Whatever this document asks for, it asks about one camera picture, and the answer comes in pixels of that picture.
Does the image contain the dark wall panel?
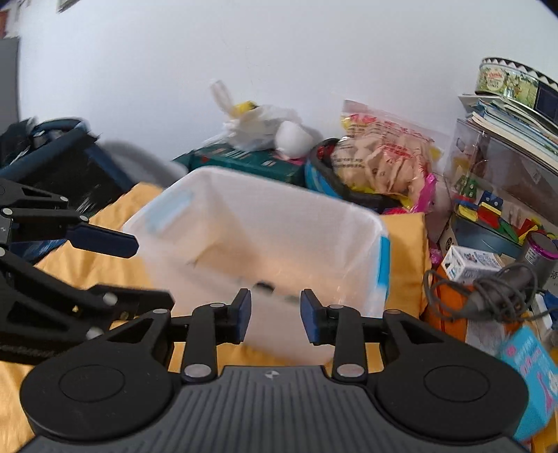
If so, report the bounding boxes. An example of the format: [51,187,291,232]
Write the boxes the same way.
[0,36,21,128]

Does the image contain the clear snack bag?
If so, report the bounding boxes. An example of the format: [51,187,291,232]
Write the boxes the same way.
[330,99,437,198]

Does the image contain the small blue box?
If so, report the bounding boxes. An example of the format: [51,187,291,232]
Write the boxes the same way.
[498,326,558,444]

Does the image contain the grey hair dryer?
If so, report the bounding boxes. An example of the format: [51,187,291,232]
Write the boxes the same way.
[468,231,558,317]

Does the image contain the white plastic bag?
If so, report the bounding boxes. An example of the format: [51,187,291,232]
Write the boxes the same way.
[204,79,302,152]

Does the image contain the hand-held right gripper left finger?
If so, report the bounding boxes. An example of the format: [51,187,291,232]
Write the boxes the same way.
[105,287,254,384]

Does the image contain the pink wrapper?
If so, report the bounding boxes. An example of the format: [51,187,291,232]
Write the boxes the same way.
[383,173,437,215]

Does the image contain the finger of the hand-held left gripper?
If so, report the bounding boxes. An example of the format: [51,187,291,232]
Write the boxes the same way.
[0,247,176,349]
[0,178,140,259]

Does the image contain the small white box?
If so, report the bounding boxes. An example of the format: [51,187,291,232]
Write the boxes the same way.
[440,244,503,285]

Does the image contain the stack of books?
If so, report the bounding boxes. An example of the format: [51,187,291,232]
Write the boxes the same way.
[457,93,558,171]

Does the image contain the orange cardboard box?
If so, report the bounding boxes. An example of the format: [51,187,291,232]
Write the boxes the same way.
[424,266,524,346]

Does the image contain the grey power cable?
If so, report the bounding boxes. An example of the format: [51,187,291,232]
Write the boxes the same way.
[422,263,540,324]

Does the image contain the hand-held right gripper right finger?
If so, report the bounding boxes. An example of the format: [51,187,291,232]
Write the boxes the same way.
[300,288,441,379]

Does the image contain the blue basket with black handle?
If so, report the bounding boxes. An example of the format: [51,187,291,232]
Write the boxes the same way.
[304,138,402,210]

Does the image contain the dark blue basket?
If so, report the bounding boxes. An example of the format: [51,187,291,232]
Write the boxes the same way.
[0,116,132,218]

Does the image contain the white round object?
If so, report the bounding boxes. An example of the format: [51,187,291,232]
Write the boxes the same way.
[274,121,324,158]

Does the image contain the round printed tin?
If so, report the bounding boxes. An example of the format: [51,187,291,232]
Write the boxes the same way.
[474,56,558,121]

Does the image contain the white paper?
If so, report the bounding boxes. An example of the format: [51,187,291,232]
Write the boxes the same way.
[466,321,512,357]

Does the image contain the dark green tissue box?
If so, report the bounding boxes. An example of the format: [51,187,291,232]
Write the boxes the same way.
[173,146,307,189]

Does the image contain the grey curved object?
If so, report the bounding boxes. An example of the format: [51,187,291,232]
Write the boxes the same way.
[99,139,187,184]

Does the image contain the yellow blanket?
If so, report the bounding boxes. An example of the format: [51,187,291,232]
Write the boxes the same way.
[0,182,431,453]

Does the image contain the clear plastic box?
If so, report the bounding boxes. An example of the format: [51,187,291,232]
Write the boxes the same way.
[444,117,558,245]

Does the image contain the white translucent storage bin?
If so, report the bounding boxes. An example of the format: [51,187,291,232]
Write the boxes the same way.
[122,166,392,367]

